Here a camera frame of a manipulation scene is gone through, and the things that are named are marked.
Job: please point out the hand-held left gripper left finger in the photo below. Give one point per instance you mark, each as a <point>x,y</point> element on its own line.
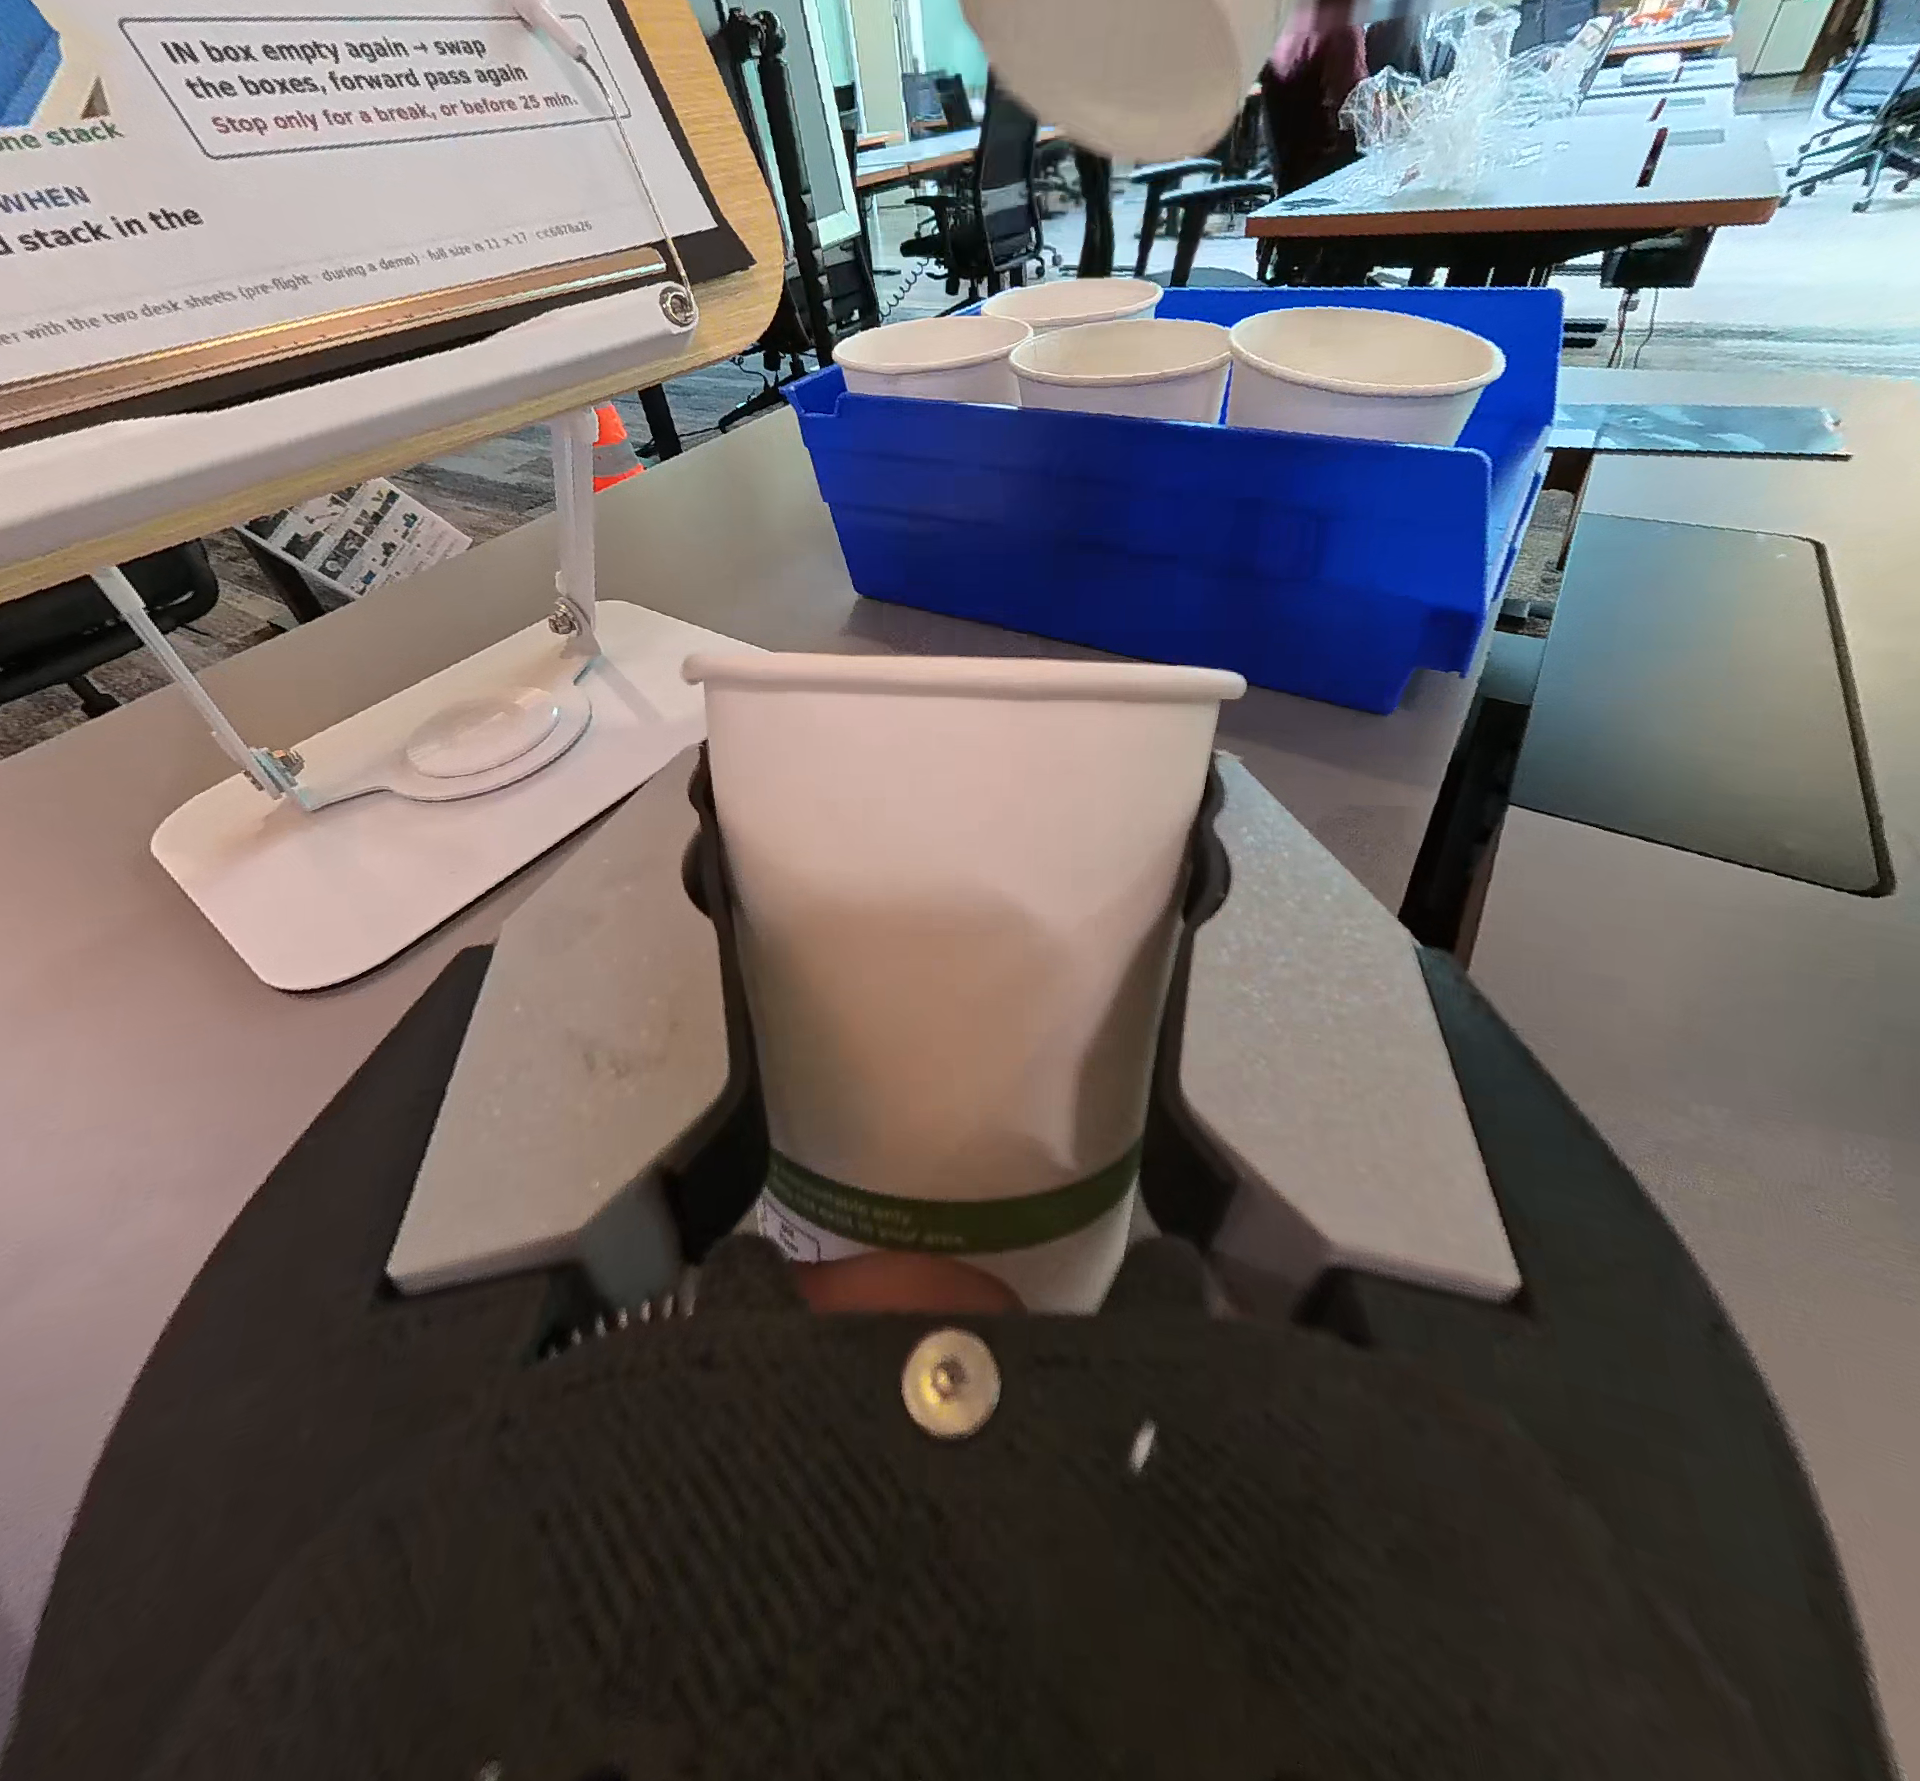
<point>571,1093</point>

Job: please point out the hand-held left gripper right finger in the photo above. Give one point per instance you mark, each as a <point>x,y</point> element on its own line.
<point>1336,1093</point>

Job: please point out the blue plastic bin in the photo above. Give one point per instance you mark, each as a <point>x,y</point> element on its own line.
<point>1169,536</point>

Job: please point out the printed paper sign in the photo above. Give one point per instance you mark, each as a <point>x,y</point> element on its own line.
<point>352,536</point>

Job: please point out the orange traffic cone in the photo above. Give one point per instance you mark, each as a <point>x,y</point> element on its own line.
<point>612,451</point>

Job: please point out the black office chair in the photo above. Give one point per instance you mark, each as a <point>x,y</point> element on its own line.
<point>1191,214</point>
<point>1867,88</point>
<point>996,184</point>
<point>104,613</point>

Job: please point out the grey metal plate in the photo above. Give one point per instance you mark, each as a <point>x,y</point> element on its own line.
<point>1694,432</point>

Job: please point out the wooden edged grey desk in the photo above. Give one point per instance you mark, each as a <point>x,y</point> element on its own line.
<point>1576,170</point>

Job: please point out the black tripod stand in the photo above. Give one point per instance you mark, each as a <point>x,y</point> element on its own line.
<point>780,160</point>

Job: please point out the clear plastic wrap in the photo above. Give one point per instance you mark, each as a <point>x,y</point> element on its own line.
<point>1441,88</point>

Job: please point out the printed instruction sheet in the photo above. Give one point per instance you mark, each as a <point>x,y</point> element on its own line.
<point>300,88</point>

